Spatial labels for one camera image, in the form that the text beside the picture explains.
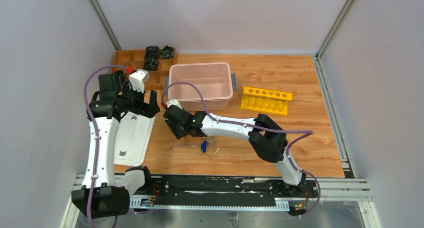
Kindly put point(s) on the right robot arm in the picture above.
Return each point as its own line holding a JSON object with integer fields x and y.
{"x": 267, "y": 138}

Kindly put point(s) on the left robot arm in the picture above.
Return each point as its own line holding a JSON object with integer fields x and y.
{"x": 101, "y": 195}

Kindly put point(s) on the grey bin handle right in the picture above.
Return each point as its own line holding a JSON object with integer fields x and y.
{"x": 234, "y": 82}

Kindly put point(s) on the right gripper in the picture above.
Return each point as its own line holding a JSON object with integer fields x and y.
{"x": 179, "y": 133}

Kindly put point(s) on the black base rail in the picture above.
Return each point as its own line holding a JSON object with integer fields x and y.
{"x": 228, "y": 191}

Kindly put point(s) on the small glass beaker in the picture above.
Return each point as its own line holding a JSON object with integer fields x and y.
{"x": 211, "y": 141}

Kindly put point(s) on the grey bin handle left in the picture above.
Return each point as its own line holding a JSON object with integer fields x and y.
{"x": 166, "y": 83}

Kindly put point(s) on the graduated cylinder blue base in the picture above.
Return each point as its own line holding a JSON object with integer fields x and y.
{"x": 203, "y": 146}

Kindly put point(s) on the white plastic lid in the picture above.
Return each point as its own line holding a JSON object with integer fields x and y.
{"x": 133, "y": 139}

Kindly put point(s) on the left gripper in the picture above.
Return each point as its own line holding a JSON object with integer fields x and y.
{"x": 143, "y": 107}

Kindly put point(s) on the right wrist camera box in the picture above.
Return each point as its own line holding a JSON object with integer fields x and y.
{"x": 171, "y": 102}

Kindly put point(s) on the yellow test tube rack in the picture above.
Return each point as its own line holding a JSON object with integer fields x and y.
{"x": 265, "y": 101}

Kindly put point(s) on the black fabric roll back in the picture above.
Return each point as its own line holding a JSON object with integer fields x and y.
{"x": 152, "y": 55}

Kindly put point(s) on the green patterned fabric roll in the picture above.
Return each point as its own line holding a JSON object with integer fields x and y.
{"x": 167, "y": 52}

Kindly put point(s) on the grey bin handle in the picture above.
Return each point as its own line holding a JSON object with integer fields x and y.
{"x": 166, "y": 83}
{"x": 234, "y": 82}

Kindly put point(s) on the wooden compartment tray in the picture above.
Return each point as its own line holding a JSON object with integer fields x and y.
{"x": 136, "y": 58}

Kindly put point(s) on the pink plastic bin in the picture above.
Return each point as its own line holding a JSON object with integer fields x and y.
{"x": 213, "y": 80}

